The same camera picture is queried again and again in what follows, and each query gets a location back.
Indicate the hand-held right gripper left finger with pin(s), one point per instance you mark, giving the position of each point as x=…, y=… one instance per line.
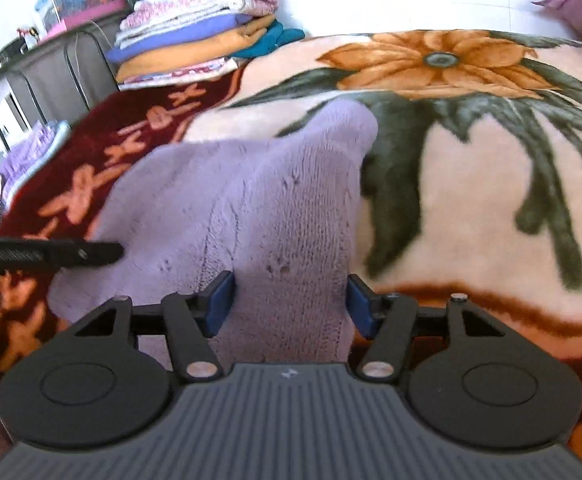
x=220, y=305

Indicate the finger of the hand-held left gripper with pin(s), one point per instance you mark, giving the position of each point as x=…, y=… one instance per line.
x=91, y=255

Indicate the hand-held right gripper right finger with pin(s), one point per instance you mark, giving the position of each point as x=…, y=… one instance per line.
x=361, y=307

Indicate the lilac knit cardigan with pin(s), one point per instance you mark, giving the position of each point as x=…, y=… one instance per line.
x=281, y=200

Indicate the stack of folded clothes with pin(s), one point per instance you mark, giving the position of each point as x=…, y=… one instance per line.
x=191, y=40

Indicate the lilac cloth with blue trim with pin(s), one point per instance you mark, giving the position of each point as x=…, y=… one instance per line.
x=26, y=155

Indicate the floral plush blanket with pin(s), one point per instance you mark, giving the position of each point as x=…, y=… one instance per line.
x=471, y=185

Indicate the grey cabinet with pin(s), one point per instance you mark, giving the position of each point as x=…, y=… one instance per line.
x=51, y=70

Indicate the small colourful figurine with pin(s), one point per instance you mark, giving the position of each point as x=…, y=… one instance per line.
x=30, y=36

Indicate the clear storage box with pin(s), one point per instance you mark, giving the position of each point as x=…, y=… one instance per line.
x=81, y=0

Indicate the mauve pillow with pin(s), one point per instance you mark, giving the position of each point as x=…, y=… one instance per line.
x=568, y=10

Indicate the black metal bed frame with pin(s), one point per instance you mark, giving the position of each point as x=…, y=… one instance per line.
x=100, y=60

